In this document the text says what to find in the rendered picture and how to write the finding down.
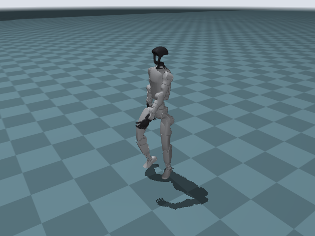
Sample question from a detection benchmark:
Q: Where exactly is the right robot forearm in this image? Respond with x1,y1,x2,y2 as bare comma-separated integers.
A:
146,91,153,107

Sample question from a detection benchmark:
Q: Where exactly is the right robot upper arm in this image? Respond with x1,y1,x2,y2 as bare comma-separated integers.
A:
146,67,152,92

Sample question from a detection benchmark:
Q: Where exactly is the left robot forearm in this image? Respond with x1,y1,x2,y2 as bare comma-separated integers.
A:
148,94,164,120

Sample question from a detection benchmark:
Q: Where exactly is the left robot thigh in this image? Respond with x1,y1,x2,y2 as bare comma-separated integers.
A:
160,113,174,152

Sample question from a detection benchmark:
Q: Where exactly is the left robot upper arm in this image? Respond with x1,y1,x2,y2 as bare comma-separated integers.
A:
155,71,174,100

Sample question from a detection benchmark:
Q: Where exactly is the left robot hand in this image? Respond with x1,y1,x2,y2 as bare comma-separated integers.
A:
136,114,152,130

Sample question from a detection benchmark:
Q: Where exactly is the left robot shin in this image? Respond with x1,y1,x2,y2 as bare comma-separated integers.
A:
163,144,172,170

